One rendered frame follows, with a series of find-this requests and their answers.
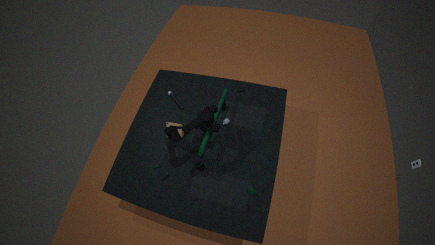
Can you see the black cylinder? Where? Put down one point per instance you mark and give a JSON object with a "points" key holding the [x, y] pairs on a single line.
{"points": [[196, 160]]}

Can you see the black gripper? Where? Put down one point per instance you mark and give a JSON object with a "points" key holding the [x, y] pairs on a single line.
{"points": [[207, 124]]}

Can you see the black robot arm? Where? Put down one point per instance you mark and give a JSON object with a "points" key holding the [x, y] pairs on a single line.
{"points": [[206, 115]]}

